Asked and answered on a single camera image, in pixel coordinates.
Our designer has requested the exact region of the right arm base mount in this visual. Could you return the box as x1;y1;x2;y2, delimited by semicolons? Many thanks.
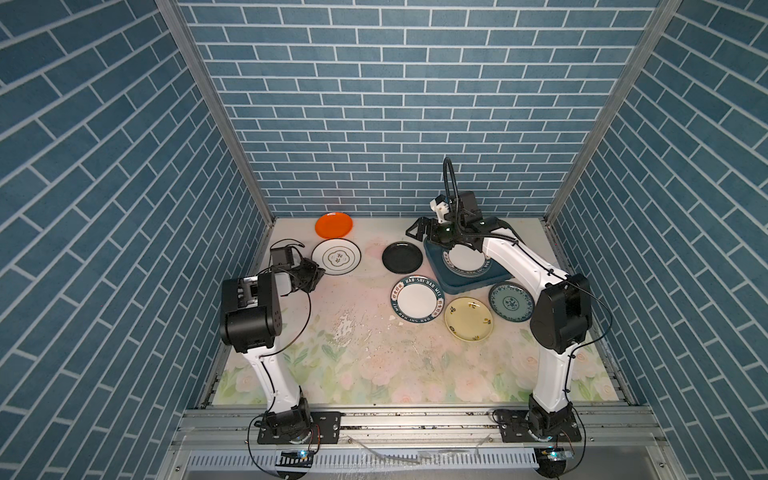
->
490;407;582;443

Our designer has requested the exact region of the orange plate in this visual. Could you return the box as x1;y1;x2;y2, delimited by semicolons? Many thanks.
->
314;212;354;239

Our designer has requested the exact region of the yellow floral plate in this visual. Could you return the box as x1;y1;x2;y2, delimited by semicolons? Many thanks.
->
444;297;493;342

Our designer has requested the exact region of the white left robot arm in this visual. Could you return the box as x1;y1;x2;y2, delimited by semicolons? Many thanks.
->
219;259;325;430

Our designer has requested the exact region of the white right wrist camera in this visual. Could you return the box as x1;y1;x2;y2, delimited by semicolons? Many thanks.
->
430;194;452;224

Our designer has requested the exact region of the black plate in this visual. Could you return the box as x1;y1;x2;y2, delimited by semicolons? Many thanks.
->
381;241;423;274

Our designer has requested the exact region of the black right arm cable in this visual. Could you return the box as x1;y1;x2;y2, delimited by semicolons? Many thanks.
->
442;157;614;409

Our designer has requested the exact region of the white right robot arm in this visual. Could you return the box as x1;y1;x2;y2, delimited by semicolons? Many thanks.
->
406;217;592;419

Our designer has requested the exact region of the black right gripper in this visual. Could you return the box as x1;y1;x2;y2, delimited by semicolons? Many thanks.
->
405;217;464;250

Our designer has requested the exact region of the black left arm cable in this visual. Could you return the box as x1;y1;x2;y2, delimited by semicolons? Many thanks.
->
245;239;322;475

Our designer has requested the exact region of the aluminium front rail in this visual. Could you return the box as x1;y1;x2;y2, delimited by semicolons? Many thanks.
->
159;403;684;479

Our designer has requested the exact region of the white plate cloud motif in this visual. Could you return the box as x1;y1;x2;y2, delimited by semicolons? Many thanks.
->
311;238;362;276

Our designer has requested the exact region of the green blue floral plate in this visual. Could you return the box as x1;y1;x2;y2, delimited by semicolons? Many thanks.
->
488;282;535;323

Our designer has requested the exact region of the teal plastic bin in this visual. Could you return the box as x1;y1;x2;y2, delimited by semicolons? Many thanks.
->
423;241;512;295

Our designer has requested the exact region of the green rim plate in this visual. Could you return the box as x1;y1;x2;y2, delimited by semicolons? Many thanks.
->
390;275;445;324
442;245;491;278

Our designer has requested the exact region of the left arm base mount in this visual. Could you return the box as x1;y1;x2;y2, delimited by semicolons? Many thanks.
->
257;409;342;445

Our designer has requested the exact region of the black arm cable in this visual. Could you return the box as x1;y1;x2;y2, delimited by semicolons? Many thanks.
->
442;157;614;409
245;239;322;475

